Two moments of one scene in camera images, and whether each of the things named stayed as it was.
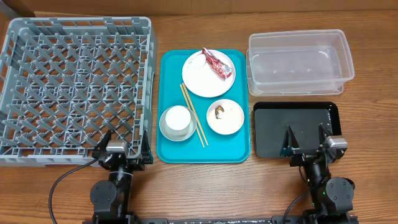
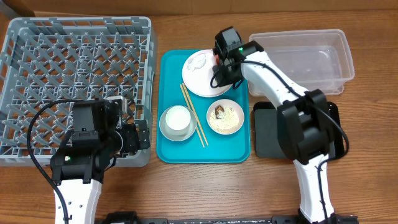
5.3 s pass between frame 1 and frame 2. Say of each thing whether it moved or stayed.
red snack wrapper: moved
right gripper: moved
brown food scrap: stayed
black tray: stayed
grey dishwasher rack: stayed
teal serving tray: stayed
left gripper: moved
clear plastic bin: stayed
